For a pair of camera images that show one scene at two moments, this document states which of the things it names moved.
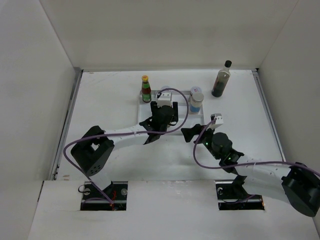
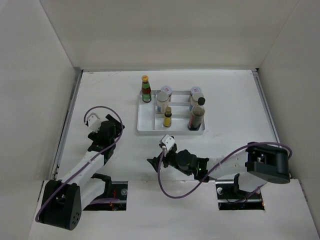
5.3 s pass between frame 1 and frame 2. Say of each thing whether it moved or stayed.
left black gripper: moved
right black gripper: moved
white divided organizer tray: stayed
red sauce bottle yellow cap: stayed
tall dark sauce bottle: moved
